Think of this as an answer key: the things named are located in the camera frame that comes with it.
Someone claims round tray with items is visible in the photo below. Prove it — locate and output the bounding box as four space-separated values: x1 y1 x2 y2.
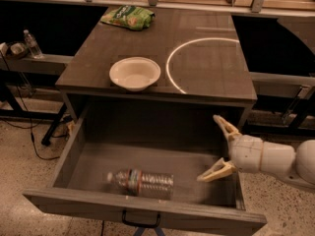
0 42 29 59

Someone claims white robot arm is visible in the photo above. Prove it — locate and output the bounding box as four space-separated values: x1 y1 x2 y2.
197 115 315 192

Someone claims small background water bottle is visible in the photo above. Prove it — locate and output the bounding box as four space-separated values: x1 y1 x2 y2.
24 29 43 59

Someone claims green snack bag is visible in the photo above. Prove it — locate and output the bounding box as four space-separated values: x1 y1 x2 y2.
100 5 155 31

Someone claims grey side bench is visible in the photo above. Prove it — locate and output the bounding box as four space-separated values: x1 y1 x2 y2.
0 54 73 76

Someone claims black drawer handle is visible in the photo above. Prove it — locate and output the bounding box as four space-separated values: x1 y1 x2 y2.
121 209 160 228

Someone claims open grey top drawer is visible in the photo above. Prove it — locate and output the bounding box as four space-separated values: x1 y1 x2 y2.
24 114 267 236

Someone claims white paper bowl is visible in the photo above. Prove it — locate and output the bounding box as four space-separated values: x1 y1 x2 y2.
109 57 161 91

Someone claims clear plastic water bottle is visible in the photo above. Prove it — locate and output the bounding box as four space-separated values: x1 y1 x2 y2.
106 169 174 200

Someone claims grey wooden cabinet table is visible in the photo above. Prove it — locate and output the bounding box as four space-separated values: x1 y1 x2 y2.
56 8 257 138

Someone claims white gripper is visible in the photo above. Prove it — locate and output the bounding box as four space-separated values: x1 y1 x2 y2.
197 115 264 182

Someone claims black floor cable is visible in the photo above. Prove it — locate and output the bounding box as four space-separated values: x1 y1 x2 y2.
0 47 72 160

